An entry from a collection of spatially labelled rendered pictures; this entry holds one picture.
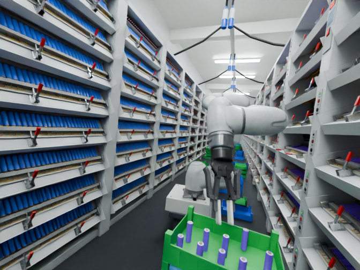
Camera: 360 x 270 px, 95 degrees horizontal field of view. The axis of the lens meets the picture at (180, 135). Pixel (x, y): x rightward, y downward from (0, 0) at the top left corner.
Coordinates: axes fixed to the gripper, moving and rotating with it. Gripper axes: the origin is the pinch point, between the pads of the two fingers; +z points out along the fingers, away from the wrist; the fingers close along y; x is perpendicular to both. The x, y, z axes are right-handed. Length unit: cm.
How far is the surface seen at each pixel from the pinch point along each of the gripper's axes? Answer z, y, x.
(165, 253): 10.8, 17.8, 0.7
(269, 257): 9.9, -8.9, 7.1
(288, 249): 22, -63, -55
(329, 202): -5, -55, -14
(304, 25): -135, -81, -20
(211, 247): 10.6, 2.8, -4.7
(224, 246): 9.0, 0.5, 0.5
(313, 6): -127, -71, -4
